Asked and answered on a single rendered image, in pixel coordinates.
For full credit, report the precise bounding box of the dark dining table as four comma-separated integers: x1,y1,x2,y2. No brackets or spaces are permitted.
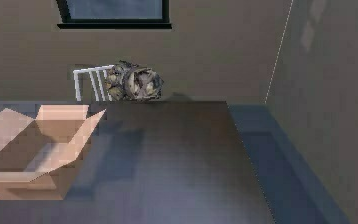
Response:
0,100,277,224

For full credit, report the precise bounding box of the open tan cardboard box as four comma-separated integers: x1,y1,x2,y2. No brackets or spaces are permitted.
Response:
0,104,107,201

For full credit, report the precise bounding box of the mottled grey-brown lumpy object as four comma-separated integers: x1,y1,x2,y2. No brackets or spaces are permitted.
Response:
104,60,165,102

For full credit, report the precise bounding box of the black framed window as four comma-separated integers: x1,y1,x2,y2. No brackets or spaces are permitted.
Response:
55,0,173,30

